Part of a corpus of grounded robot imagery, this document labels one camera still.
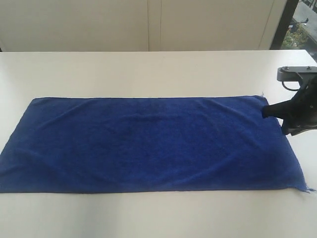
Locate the black window frame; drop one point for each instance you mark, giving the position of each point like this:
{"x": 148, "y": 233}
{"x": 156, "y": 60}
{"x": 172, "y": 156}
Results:
{"x": 284, "y": 21}

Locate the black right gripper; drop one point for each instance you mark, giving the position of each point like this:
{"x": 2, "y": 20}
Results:
{"x": 299, "y": 114}

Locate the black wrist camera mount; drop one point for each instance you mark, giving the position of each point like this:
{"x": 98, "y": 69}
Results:
{"x": 301, "y": 74}

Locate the blue towel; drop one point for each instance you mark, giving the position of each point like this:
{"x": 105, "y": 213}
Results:
{"x": 118, "y": 145}

